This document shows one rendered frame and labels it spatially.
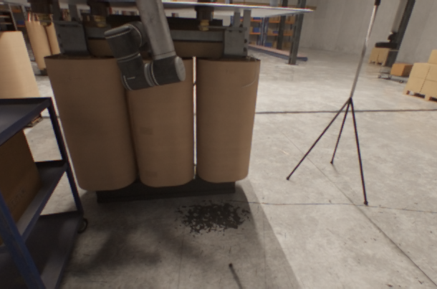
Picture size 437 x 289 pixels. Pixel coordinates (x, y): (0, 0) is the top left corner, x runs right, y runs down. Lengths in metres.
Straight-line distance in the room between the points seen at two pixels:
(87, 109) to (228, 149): 0.92
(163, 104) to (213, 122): 0.34
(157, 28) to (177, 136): 0.75
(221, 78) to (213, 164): 0.61
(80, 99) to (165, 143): 0.55
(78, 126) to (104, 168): 0.32
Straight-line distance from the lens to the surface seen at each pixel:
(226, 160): 1.70
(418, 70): 7.25
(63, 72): 1.58
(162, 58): 1.06
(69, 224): 1.79
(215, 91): 1.50
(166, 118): 1.53
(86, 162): 1.75
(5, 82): 3.72
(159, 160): 1.66
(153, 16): 1.06
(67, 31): 1.57
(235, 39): 1.51
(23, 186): 1.34
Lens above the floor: 1.25
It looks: 26 degrees down
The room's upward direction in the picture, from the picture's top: 2 degrees clockwise
